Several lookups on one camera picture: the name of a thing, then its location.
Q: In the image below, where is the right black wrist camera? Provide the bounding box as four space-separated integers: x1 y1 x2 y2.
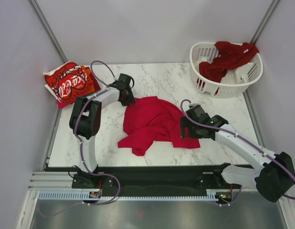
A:
186 104 210 124

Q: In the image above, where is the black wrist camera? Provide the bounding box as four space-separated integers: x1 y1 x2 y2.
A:
186 104 210 124
117 73 135 88

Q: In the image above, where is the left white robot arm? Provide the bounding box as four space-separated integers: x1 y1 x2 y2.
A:
69 79 135 187

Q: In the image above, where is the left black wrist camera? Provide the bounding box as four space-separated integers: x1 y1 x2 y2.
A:
117 73 135 88

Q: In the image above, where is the dark red folded t-shirt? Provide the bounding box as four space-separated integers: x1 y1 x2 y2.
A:
91 77 101 92

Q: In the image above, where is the bright red t-shirt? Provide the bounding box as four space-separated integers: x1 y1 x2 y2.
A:
117 96 200 156

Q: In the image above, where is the white plastic laundry basket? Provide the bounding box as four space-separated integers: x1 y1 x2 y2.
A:
190 42 263 98

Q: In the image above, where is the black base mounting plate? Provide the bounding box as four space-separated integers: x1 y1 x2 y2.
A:
72 165 240 197

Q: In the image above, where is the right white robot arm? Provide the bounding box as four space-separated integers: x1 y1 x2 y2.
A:
180 114 295 202

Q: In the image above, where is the aluminium extrusion rail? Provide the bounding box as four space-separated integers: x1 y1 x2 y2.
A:
28 172 73 191

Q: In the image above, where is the red coca-cola print t-shirt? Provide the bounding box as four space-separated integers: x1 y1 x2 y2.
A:
43 62 89 109

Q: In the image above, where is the light blue cable duct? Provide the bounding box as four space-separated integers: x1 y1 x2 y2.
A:
38 190 231 201

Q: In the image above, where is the orange folded t-shirt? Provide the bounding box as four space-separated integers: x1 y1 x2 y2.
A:
81 65 95 93

